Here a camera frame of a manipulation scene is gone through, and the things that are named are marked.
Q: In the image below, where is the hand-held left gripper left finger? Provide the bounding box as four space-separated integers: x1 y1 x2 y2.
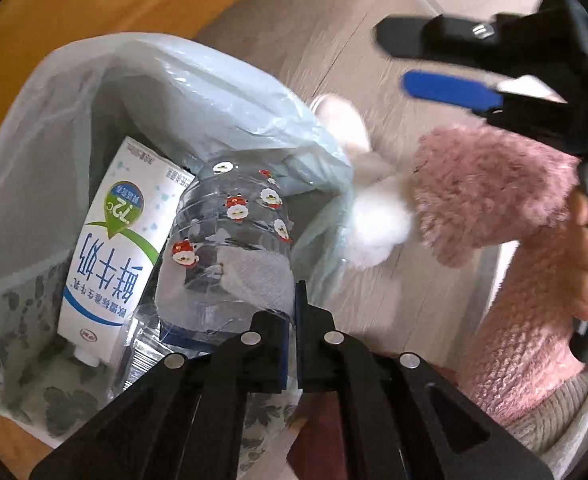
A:
29 310 292 480

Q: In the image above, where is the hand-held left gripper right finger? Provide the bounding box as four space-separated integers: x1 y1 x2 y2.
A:
296 280 554 480

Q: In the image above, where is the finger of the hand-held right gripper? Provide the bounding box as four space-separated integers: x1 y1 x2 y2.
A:
402 70 564 113
375 12 504 61

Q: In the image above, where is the clear printed plastic bottle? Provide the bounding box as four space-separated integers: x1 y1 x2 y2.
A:
153 149 297 351

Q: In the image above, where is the clear plastic clamshell container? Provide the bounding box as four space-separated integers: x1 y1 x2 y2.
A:
121 305 215 391

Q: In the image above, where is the white milk carton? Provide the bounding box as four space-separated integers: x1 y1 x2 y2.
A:
56 136 196 368

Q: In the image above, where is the bin with clear bag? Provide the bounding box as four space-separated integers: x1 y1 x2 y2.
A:
0 32 355 476

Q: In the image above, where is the pale pink slipper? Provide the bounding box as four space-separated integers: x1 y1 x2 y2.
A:
310 94 415 268

